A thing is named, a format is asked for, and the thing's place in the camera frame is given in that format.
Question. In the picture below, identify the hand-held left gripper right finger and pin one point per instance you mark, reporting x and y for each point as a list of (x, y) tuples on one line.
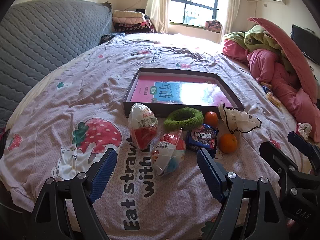
[(210, 177)]

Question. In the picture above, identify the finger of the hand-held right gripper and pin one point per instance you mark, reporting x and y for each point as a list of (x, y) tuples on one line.
[(277, 156), (305, 147)]

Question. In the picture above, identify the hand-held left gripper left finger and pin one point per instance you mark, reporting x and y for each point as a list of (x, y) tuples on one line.
[(105, 175)]

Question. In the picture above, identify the orange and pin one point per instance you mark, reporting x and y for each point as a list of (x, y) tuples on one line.
[(228, 143), (211, 118)]

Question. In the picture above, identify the blue cookie packet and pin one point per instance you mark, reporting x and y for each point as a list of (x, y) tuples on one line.
[(201, 136)]

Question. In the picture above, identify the snack packet with blue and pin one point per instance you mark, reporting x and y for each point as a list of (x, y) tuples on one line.
[(167, 155)]

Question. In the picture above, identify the white polka-dot scrunchie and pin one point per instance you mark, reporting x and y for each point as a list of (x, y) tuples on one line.
[(237, 120)]

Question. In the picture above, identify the red and white snack packet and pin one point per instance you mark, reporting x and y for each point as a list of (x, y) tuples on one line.
[(142, 126)]

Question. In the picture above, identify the green fuzzy scrunchie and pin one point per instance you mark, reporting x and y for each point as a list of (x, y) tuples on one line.
[(175, 124)]

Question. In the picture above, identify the white floral scrunchie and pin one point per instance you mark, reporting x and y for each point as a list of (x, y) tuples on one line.
[(304, 131)]

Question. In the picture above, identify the yellow wafer packet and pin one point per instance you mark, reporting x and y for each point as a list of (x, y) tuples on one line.
[(273, 99)]

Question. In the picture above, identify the small blue snack packet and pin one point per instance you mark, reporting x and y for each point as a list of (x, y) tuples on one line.
[(266, 89)]

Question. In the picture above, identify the pink quilt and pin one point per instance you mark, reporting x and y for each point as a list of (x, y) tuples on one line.
[(270, 65)]

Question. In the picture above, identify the black television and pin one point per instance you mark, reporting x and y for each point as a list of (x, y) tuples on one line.
[(305, 42)]

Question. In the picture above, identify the green blanket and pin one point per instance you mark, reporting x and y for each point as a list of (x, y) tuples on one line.
[(255, 38)]

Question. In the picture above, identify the dark patterned pillow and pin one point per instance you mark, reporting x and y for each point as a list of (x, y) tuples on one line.
[(111, 38)]

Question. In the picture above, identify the patterned windowsill cushion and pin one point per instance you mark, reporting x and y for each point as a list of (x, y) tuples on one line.
[(213, 25)]

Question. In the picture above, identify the grey quilted headboard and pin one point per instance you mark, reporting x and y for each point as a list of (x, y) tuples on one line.
[(37, 42)]

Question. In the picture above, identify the dark patterned folded blanket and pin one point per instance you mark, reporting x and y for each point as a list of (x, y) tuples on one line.
[(132, 27)]

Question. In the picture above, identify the cream curtain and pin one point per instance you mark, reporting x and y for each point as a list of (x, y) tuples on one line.
[(157, 5), (231, 10)]

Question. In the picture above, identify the cream folded blanket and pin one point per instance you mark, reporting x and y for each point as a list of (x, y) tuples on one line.
[(127, 16)]

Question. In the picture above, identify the black cloth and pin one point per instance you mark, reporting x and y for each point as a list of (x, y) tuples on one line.
[(143, 13)]

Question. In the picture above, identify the barred window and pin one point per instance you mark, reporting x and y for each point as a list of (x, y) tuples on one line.
[(197, 2)]

